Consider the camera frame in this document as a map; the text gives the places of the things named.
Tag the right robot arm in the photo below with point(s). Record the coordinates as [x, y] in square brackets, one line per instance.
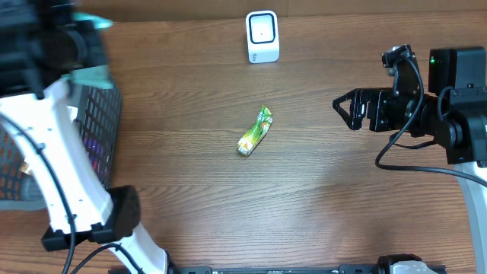
[450, 107]

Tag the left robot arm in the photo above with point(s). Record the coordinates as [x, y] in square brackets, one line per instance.
[48, 50]

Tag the teal snack packet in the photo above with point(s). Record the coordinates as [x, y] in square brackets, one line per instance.
[92, 69]

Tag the grey plastic mesh basket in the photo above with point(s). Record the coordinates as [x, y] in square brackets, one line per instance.
[99, 113]

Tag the white barcode scanner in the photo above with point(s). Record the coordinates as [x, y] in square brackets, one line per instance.
[262, 36]

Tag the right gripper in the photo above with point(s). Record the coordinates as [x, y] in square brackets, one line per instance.
[376, 97]

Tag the white tube with gold cap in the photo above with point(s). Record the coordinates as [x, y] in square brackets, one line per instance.
[73, 113]

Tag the green yellow snack packet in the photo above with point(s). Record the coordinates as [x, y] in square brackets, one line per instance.
[252, 137]

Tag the purple pad package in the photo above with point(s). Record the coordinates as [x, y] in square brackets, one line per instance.
[98, 156]

